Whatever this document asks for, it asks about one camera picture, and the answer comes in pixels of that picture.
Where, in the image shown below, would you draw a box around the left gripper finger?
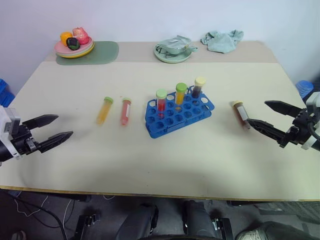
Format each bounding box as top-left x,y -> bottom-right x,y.
38,130 -> 74,154
22,114 -> 60,130

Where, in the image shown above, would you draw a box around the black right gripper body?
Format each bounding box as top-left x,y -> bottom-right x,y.
278,109 -> 314,150

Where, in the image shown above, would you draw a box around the blue container at right edge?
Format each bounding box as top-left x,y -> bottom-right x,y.
295,79 -> 317,101

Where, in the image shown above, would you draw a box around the white shoe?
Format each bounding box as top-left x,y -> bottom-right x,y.
235,228 -> 266,240

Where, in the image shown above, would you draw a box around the dark toy fruit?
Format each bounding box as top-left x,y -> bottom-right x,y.
65,37 -> 81,51

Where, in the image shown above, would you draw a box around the yellow plate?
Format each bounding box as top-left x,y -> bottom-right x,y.
59,46 -> 96,60

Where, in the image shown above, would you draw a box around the pink tube green cap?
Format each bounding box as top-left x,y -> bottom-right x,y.
119,97 -> 133,127

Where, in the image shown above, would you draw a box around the light green cloth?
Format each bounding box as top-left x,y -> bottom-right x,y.
199,29 -> 245,54

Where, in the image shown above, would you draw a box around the black bar under table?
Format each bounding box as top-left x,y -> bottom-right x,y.
226,199 -> 254,207

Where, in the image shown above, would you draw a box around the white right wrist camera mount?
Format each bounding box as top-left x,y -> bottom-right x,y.
300,91 -> 320,151

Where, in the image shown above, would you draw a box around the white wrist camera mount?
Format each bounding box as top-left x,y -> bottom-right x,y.
0,105 -> 22,161
300,91 -> 320,151

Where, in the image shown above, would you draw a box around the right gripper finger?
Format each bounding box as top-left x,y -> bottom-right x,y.
264,100 -> 307,119
247,118 -> 289,146

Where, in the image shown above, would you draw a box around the red toy fruit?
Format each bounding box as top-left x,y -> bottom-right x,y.
72,26 -> 90,46

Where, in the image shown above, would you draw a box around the light green pouch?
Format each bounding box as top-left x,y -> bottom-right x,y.
156,34 -> 200,57

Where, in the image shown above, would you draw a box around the dark liquid tube cream cap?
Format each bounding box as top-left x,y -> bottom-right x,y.
190,76 -> 207,99

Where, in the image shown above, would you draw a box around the orange toy fruit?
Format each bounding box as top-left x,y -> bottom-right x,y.
59,31 -> 74,47

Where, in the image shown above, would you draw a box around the pink plate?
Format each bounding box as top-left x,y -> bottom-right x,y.
54,37 -> 94,55

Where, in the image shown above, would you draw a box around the grey green trouser leg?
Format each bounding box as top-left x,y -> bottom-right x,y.
259,220 -> 320,240

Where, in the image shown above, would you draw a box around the blue plastic crate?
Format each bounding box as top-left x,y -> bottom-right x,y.
0,78 -> 17,107

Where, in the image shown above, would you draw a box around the blue test tube rack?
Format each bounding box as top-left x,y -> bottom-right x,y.
144,86 -> 216,139

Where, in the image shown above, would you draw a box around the green placemat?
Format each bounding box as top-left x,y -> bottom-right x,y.
55,40 -> 120,67

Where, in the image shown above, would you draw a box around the brown tube cream cap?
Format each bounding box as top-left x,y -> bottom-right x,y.
231,100 -> 252,131

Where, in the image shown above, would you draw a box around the green stacked plate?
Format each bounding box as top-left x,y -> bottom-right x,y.
55,42 -> 95,57

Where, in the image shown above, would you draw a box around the black floor cable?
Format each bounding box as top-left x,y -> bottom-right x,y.
0,191 -> 66,229

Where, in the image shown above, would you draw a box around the black box under table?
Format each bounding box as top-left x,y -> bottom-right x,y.
74,213 -> 101,240
211,216 -> 235,240

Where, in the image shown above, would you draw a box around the white floor cable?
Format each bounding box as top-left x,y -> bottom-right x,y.
61,193 -> 74,226

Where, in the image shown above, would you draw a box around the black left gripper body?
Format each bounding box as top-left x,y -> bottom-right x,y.
11,123 -> 43,156

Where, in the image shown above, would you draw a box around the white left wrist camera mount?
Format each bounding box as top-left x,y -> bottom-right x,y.
0,105 -> 22,161

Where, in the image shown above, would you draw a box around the red liquid tube green cap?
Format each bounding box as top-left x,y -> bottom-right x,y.
155,88 -> 168,119

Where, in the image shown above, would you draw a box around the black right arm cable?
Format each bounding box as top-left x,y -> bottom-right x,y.
307,117 -> 320,139

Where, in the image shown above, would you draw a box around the dark rounded shape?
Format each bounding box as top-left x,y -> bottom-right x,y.
124,201 -> 160,240
183,199 -> 214,236

